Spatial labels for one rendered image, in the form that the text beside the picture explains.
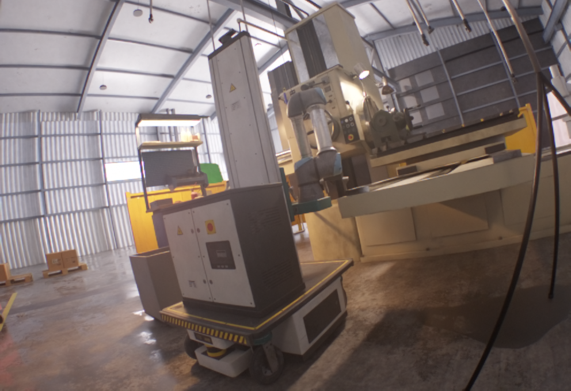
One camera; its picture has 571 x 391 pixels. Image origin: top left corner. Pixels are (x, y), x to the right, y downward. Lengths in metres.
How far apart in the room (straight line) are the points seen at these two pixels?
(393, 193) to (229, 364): 1.04
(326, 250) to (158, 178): 2.14
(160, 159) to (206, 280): 2.54
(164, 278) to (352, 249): 1.74
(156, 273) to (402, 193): 1.65
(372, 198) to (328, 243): 1.66
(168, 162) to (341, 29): 2.73
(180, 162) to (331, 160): 2.59
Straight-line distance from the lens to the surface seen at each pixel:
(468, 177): 1.25
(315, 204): 1.47
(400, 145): 2.35
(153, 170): 3.61
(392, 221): 2.61
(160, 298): 2.14
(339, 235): 2.87
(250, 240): 1.12
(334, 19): 3.83
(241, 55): 1.73
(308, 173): 1.52
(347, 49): 3.60
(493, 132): 2.23
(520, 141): 4.83
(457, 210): 2.47
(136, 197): 4.13
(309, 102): 1.65
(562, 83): 7.75
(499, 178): 1.26
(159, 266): 2.12
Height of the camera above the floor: 0.76
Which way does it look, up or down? 4 degrees up
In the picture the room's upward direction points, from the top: 12 degrees counter-clockwise
